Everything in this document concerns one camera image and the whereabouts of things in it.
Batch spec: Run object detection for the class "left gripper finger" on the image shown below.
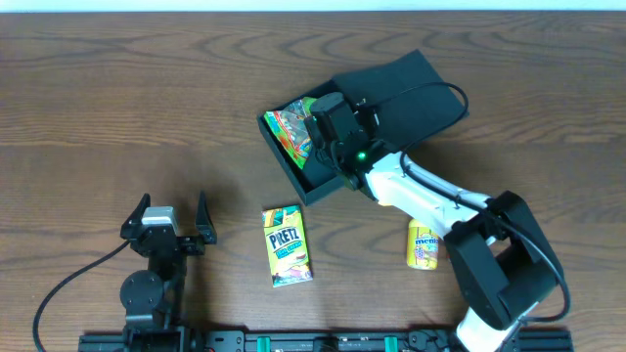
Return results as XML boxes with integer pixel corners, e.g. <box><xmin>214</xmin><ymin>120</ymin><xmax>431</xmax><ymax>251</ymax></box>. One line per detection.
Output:
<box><xmin>120</xmin><ymin>193</ymin><xmax>151</xmax><ymax>240</ymax></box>
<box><xmin>195</xmin><ymin>191</ymin><xmax>217</xmax><ymax>244</ymax></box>

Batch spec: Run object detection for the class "Haribo gummy bag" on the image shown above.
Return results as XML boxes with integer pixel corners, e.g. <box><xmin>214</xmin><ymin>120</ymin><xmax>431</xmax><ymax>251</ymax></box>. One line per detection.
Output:
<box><xmin>264</xmin><ymin>97</ymin><xmax>317</xmax><ymax>169</ymax></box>

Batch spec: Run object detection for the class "black gift box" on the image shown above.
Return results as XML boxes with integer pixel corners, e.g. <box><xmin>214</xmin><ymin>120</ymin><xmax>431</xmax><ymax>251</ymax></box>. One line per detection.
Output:
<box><xmin>257</xmin><ymin>50</ymin><xmax>469</xmax><ymax>205</ymax></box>

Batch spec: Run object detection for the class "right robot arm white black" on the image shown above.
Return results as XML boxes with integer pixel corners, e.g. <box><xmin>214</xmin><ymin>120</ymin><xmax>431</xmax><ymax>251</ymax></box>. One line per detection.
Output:
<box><xmin>304</xmin><ymin>92</ymin><xmax>571</xmax><ymax>351</ymax></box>

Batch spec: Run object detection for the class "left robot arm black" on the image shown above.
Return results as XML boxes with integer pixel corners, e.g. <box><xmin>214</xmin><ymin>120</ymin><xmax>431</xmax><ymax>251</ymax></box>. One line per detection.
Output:
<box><xmin>120</xmin><ymin>193</ymin><xmax>217</xmax><ymax>334</ymax></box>

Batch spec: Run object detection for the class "yellow Pretz snack box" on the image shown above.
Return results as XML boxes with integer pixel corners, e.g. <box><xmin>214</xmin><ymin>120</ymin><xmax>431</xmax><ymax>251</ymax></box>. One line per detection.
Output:
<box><xmin>262</xmin><ymin>205</ymin><xmax>313</xmax><ymax>287</ymax></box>

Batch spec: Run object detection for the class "yellow Mentos bottle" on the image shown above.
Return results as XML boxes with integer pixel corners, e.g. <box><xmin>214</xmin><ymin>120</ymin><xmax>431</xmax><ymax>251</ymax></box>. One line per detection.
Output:
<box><xmin>406</xmin><ymin>219</ymin><xmax>439</xmax><ymax>271</ymax></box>

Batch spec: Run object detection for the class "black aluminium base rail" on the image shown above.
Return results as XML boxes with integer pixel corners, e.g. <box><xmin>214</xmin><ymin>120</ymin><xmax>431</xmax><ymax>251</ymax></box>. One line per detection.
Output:
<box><xmin>77</xmin><ymin>326</ymin><xmax>574</xmax><ymax>352</ymax></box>

